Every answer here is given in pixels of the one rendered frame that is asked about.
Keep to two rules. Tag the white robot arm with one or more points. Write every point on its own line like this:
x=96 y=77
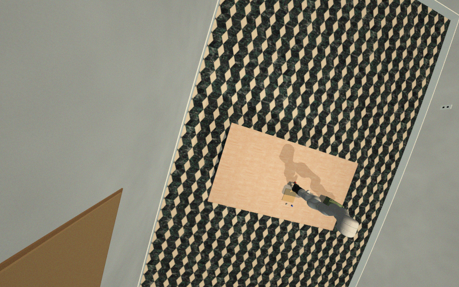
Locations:
x=346 y=225

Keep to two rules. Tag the tan square mat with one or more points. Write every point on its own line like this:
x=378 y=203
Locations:
x=289 y=195

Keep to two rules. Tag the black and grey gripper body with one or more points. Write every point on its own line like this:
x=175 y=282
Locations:
x=298 y=190

